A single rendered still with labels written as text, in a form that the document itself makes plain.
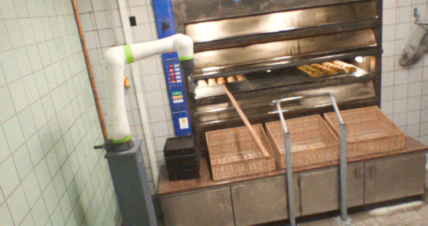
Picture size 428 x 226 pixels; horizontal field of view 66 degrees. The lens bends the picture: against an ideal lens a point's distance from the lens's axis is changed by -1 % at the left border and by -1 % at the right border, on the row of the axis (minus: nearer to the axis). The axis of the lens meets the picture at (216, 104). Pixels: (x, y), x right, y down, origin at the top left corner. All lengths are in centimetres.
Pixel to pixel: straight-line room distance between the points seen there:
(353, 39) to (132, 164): 234
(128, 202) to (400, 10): 295
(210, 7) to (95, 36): 105
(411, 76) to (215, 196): 230
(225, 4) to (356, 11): 123
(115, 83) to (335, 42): 218
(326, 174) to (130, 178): 170
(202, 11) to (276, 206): 185
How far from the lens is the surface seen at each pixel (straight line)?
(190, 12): 307
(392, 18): 366
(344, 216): 337
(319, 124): 347
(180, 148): 290
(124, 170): 228
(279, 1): 320
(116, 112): 201
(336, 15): 338
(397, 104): 389
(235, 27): 311
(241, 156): 329
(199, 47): 309
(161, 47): 214
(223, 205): 303
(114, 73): 196
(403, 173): 352
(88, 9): 315
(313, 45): 333
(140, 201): 238
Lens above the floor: 204
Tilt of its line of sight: 17 degrees down
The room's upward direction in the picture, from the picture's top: 7 degrees counter-clockwise
